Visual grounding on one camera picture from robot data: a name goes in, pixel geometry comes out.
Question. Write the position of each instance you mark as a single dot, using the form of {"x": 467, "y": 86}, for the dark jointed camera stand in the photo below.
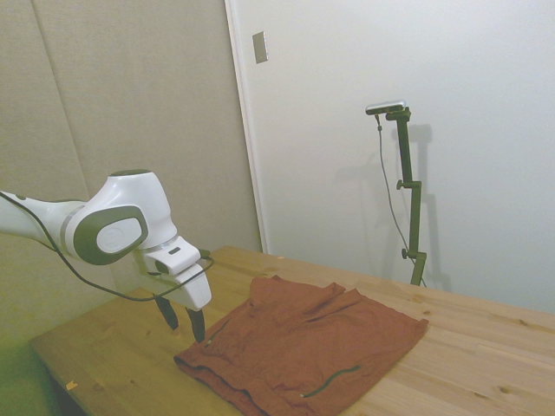
{"x": 414, "y": 216}

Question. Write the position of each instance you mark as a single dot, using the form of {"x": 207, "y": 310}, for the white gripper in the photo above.
{"x": 197, "y": 288}

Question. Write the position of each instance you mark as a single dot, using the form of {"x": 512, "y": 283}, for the small orange tape scrap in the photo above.
{"x": 71, "y": 384}

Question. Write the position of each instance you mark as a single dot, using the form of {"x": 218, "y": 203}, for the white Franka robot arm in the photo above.
{"x": 126, "y": 203}

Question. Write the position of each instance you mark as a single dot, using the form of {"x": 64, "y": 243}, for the silver camera on stand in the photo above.
{"x": 386, "y": 107}

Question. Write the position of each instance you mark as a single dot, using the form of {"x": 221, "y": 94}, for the rust red shorts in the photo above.
{"x": 295, "y": 346}

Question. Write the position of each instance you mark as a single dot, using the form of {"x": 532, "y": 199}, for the grey wall plate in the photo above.
{"x": 260, "y": 47}

